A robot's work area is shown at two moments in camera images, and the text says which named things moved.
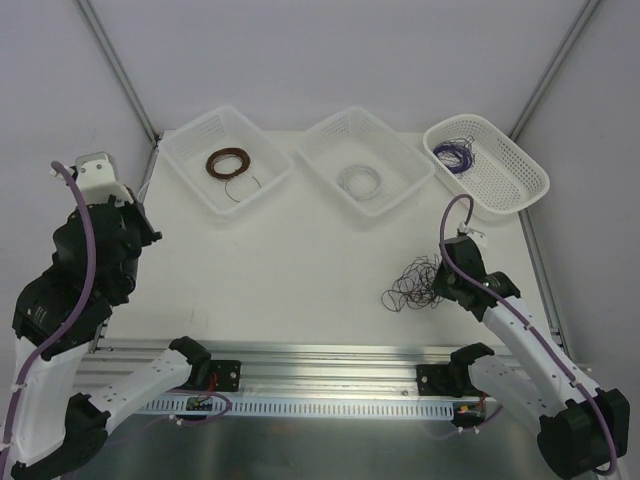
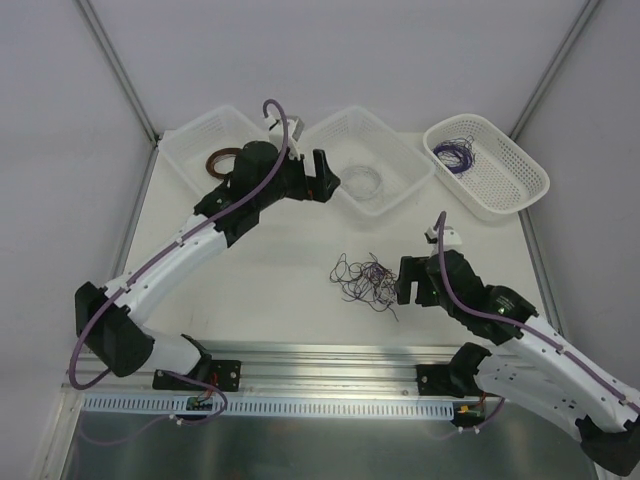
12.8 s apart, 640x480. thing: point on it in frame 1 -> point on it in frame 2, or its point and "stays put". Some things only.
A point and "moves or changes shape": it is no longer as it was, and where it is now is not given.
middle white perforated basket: [363, 160] stays put
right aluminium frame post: [553, 69] stays put
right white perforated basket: [502, 178] stays put
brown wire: [415, 286] moves or changes shape
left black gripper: [138, 220] -> [308, 178]
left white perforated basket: [187, 149] stays put
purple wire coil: [456, 154] stays put
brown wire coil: [222, 152] stays put
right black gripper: [447, 281] -> [421, 281]
